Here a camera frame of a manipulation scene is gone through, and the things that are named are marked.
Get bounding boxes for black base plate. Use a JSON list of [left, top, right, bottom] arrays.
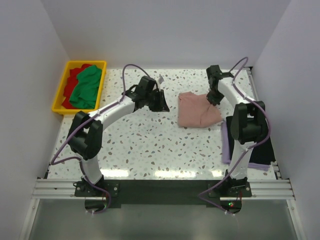
[[73, 178, 252, 214]]

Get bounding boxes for aluminium frame rail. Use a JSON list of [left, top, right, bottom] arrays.
[[31, 163, 81, 200]]

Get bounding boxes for red t shirt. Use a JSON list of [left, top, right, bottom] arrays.
[[61, 63, 91, 109]]

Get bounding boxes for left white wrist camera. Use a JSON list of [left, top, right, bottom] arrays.
[[156, 74, 164, 89]]

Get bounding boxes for lavender folded t shirt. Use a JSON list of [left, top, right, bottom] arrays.
[[221, 121, 270, 171]]

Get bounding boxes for pink t shirt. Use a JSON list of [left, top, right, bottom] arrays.
[[177, 92, 223, 128]]

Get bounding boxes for black folded t shirt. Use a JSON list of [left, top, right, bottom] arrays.
[[225, 116, 276, 166]]

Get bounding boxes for green t shirt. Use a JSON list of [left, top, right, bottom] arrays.
[[69, 65, 102, 110]]

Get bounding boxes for yellow plastic bin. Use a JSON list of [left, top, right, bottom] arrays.
[[51, 60, 107, 115]]

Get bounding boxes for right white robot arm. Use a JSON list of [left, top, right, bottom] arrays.
[[206, 65, 270, 197]]

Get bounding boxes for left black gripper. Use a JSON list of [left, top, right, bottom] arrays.
[[145, 89, 170, 113]]

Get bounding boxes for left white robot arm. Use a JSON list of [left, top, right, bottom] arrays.
[[68, 75, 170, 196]]

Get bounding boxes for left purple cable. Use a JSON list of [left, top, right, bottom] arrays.
[[49, 63, 153, 214]]

